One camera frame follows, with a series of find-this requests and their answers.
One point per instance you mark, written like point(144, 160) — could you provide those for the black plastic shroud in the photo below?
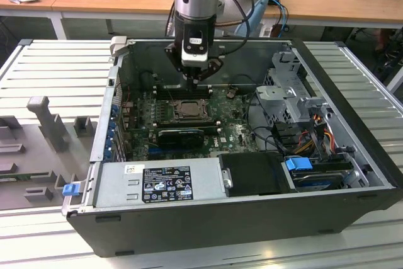
point(252, 174)

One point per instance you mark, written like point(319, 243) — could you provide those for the green motherboard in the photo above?
point(233, 136)

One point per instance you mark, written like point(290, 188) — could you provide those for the pale blue teach pendant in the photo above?
point(255, 20)

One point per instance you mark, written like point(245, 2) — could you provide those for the blue disk carrier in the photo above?
point(297, 164)

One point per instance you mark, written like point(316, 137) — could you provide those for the grey power supply unit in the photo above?
point(116, 184)

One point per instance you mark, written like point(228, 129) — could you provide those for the CPU socket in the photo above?
point(175, 119)

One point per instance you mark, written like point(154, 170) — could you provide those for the grey metal drive cage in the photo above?
point(277, 99)

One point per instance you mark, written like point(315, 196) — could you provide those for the blue case latch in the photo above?
point(70, 189)

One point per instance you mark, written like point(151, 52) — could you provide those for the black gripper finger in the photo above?
point(214, 65)
point(175, 58)

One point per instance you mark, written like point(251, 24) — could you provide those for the hard disk drive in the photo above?
point(318, 179)

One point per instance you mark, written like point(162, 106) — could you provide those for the black graphics card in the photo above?
point(181, 138)

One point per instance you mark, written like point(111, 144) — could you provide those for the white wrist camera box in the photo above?
point(195, 58)

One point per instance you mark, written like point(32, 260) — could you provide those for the black RAM slot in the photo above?
point(189, 122)
point(176, 95)
point(211, 128)
point(173, 88)

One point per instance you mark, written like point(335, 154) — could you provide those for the black PC case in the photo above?
point(220, 231)

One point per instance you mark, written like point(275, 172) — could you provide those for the grey parts rack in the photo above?
point(37, 155)

